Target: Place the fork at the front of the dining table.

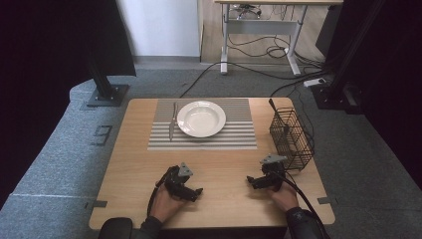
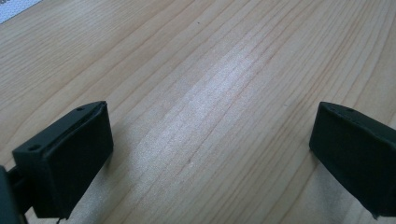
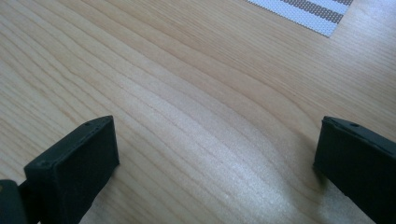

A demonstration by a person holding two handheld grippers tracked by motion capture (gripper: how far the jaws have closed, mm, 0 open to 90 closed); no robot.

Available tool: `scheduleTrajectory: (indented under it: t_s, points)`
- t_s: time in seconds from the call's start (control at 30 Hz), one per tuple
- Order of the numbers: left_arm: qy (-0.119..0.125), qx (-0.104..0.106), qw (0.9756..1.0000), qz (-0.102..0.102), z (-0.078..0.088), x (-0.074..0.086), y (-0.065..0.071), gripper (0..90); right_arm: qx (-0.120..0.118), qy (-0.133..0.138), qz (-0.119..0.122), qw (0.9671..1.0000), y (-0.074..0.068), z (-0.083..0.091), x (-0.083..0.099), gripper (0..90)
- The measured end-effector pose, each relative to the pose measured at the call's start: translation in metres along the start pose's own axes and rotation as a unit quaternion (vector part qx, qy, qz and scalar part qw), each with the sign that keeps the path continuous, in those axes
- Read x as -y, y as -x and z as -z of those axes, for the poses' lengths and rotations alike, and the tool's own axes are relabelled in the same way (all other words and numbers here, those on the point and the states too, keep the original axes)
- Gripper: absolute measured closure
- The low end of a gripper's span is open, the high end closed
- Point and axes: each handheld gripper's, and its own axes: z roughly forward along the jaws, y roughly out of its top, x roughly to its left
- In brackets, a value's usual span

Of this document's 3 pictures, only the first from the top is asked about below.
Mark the office chair base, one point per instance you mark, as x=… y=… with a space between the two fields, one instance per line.
x=247 y=11

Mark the grey striped placemat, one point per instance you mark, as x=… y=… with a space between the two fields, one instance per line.
x=235 y=136

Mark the black metal stand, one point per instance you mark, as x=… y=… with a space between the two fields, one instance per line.
x=341 y=76
x=106 y=89

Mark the white power strip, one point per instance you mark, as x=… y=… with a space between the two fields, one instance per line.
x=315 y=81

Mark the white plate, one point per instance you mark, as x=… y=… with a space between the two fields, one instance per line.
x=201 y=119

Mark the white-legged desk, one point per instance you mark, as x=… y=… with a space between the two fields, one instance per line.
x=262 y=26

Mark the person's left hand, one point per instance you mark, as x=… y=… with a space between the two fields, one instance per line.
x=166 y=205

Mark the silver table knife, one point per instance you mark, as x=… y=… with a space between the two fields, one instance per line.
x=172 y=124

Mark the black rounded chair part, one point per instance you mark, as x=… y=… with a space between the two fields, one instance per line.
x=114 y=229

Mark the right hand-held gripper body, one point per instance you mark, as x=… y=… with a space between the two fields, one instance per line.
x=272 y=172

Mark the person's right hand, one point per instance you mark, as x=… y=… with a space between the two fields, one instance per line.
x=285 y=199

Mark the black curtain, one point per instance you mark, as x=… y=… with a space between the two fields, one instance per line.
x=391 y=83
x=43 y=66

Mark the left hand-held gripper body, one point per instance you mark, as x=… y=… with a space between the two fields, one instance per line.
x=177 y=181

